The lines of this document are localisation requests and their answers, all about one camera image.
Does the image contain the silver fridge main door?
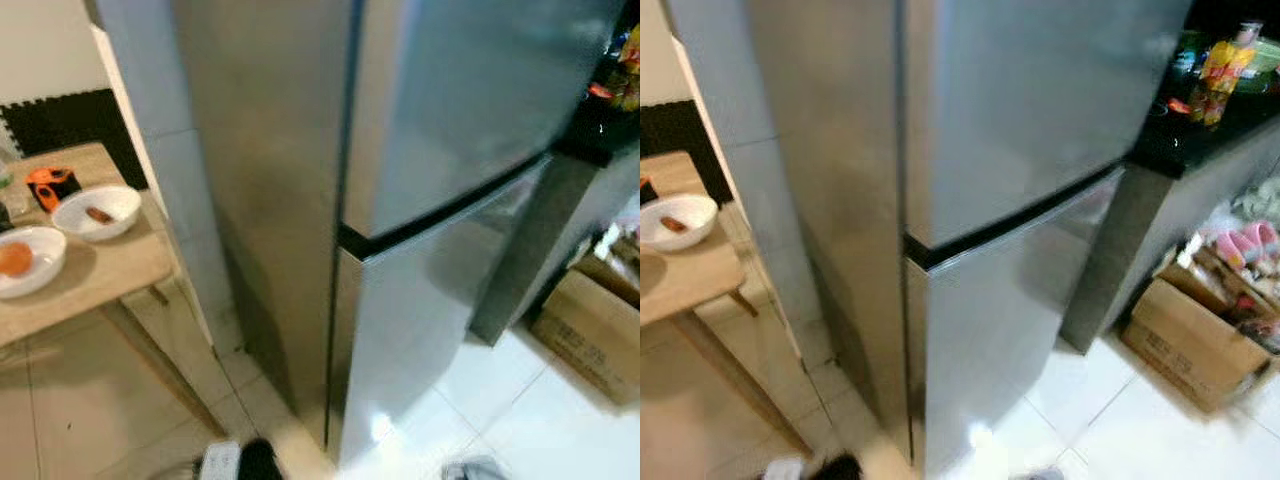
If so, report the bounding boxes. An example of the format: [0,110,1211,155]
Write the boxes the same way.
[903,165,1129,477]
[333,155,556,469]

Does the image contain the silver fridge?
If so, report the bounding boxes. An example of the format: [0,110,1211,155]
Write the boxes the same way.
[745,0,1198,477]
[170,0,631,471]

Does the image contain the light wooden table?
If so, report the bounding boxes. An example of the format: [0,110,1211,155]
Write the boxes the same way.
[0,142,229,439]
[640,150,813,453]

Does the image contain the white ceramic bowl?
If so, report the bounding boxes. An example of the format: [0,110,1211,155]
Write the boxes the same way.
[0,226,69,301]
[51,184,143,244]
[640,193,720,254]

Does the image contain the grey counter cabinet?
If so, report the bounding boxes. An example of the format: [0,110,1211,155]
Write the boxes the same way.
[1058,120,1280,355]
[468,140,641,347]

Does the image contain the black foam puzzle tile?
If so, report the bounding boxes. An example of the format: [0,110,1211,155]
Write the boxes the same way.
[640,99,737,207]
[0,88,149,191]

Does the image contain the silver freezer door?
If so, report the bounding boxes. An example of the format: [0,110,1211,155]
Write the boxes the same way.
[340,0,631,241]
[900,0,1198,251]

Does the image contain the yellow snack packets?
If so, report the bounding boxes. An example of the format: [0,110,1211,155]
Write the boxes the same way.
[1188,25,1259,129]
[612,25,641,113]

